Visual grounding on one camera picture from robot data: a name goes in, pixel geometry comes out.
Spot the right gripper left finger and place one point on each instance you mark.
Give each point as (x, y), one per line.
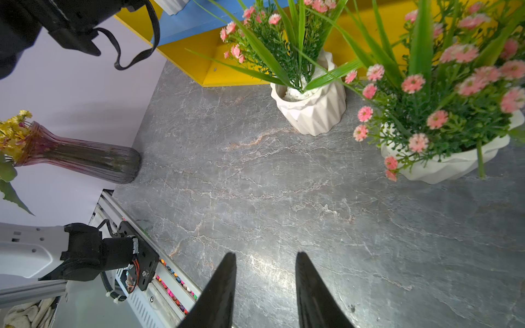
(214, 308)

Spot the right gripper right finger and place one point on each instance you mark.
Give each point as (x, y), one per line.
(315, 304)

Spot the yellow rack pink blue shelves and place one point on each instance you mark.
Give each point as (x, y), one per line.
(199, 55)

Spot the purple glass vase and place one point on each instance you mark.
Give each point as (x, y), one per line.
(116, 164)

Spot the yellow sunflower bouquet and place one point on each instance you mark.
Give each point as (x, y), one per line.
(15, 134)

